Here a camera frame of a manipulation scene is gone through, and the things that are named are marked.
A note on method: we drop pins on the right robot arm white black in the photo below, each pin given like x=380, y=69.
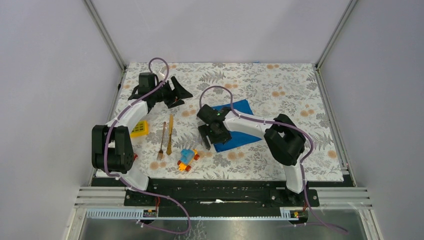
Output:
x=284, y=140

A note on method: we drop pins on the yellow toy block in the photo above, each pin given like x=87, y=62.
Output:
x=140, y=129

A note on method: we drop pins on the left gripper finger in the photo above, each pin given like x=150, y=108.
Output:
x=179, y=91
x=173, y=102

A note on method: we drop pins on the floral tablecloth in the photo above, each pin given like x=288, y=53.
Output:
x=270, y=89

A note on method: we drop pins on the blue orange toy car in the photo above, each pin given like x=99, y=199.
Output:
x=186, y=159

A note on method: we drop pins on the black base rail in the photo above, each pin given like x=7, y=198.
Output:
x=220, y=198

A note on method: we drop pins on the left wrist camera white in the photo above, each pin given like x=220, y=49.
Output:
x=162, y=75

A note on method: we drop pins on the blue cloth napkin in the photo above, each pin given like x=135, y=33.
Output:
x=238, y=139

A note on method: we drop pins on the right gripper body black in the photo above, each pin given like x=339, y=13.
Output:
x=212, y=129

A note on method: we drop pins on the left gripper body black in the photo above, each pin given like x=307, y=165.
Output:
x=163, y=93

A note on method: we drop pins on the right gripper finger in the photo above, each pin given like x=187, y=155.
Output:
x=205, y=132
x=222, y=137

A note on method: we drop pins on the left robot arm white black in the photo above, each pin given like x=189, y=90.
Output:
x=111, y=146

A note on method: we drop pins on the gold fork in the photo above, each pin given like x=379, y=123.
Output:
x=160, y=151

